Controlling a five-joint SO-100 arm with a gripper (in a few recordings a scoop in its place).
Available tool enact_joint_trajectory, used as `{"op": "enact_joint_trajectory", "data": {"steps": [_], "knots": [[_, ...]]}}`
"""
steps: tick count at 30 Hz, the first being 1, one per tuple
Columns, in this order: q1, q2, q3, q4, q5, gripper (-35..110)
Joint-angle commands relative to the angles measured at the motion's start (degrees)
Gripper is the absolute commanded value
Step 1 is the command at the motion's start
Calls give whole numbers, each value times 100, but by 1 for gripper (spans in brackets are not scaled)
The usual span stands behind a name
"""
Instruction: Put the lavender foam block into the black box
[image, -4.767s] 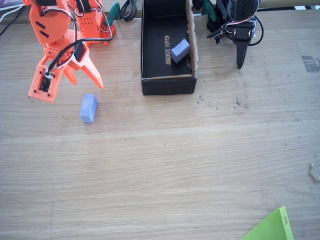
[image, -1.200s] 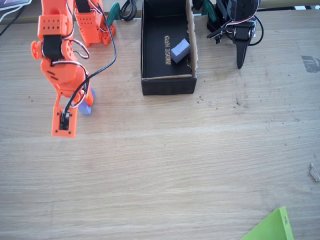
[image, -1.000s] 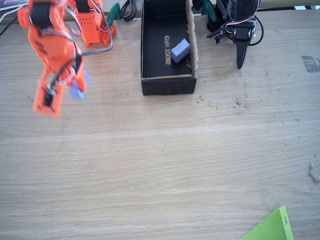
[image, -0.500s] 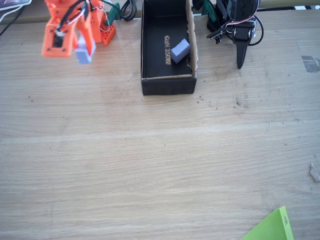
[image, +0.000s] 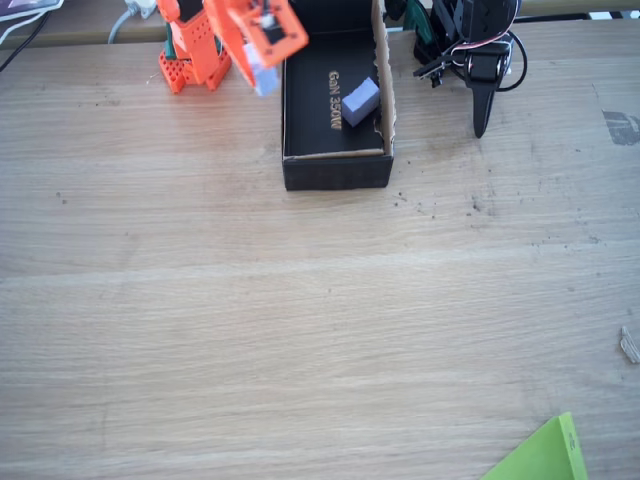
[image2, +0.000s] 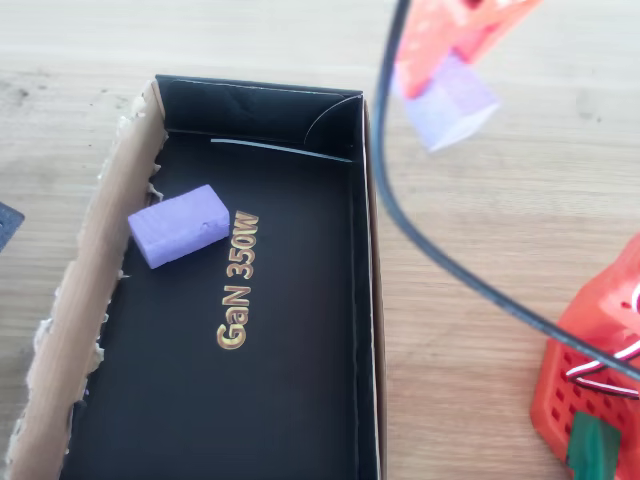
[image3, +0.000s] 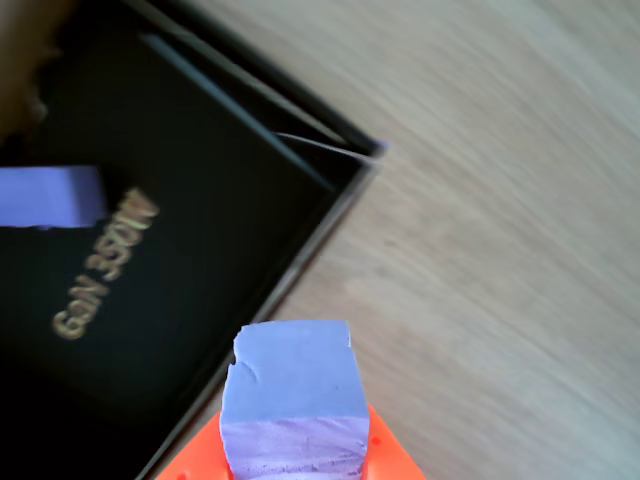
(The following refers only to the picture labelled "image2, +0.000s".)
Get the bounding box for dark grey tape patch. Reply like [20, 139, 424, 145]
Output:
[0, 201, 26, 254]

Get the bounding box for purple foam block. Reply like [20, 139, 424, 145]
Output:
[127, 183, 231, 271]
[392, 52, 501, 154]

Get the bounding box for white red servo wire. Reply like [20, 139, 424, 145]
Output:
[564, 284, 640, 401]

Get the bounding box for black cardboard box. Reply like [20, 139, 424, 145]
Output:
[0, 73, 389, 480]

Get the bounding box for black camera cable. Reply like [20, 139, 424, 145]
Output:
[371, 0, 640, 384]

